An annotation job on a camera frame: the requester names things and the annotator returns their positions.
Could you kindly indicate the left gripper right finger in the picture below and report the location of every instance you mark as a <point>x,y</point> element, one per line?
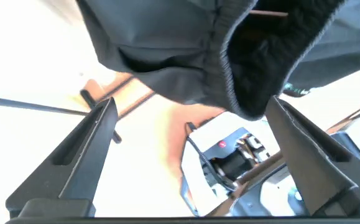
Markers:
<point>316,180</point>

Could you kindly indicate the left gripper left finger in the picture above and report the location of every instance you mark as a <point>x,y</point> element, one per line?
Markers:
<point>43,189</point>

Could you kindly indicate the pink clothes hanger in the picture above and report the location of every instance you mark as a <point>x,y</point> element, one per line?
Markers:
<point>268,13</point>

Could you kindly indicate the black shorts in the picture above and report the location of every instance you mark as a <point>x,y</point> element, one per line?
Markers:
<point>167,37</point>

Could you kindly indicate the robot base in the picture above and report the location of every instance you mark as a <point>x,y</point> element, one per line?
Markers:
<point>273,199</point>

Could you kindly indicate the black clothes rack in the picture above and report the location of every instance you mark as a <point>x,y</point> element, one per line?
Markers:
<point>27,105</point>

